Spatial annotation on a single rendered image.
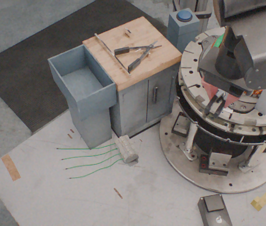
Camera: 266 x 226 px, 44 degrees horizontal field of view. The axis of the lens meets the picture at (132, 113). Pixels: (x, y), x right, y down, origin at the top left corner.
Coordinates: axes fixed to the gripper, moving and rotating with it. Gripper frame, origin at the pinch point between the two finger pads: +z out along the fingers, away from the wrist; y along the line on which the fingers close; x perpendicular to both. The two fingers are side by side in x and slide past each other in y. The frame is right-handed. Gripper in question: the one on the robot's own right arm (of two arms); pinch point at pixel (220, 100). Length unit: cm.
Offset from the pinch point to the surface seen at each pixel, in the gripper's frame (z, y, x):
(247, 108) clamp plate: 6.6, 4.8, 7.2
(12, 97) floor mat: 115, -131, 22
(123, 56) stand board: 10.2, -29.2, 7.4
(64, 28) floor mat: 113, -150, 93
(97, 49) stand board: 10.2, -36.2, 5.4
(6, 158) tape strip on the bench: 39, -50, -25
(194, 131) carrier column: 23.2, -5.1, 6.3
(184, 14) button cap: 11.6, -25.7, 34.1
